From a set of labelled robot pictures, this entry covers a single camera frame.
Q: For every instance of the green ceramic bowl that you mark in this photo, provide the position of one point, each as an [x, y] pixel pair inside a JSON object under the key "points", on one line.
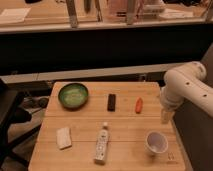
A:
{"points": [[73, 95]]}

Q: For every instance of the white paper sheet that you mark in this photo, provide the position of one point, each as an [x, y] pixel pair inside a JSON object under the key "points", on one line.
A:
{"points": [[9, 16]]}

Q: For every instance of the black chair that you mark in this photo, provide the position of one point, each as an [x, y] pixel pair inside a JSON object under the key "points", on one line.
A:
{"points": [[12, 113]]}

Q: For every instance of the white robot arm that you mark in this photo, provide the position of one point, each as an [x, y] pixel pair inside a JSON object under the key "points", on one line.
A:
{"points": [[185, 82]]}

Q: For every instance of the white plastic bottle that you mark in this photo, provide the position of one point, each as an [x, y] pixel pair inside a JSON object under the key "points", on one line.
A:
{"points": [[101, 145]]}

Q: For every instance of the metal frame post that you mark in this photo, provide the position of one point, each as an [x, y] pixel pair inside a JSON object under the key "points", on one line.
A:
{"points": [[72, 13], [130, 11]]}

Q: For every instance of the orange carrot toy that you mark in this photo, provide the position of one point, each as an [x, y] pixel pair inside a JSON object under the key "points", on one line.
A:
{"points": [[139, 105]]}

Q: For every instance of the black rectangular block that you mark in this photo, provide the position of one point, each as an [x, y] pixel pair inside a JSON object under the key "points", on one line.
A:
{"points": [[111, 105]]}

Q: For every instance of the metal frame post left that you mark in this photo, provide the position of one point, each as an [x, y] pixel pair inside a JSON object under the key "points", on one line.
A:
{"points": [[72, 13]]}

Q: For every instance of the white sponge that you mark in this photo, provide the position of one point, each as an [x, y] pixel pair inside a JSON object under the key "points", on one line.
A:
{"points": [[63, 138]]}

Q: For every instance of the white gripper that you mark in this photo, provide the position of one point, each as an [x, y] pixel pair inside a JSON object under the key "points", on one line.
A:
{"points": [[166, 115]]}

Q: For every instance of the metal frame post right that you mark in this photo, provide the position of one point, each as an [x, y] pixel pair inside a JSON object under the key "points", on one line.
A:
{"points": [[130, 11]]}

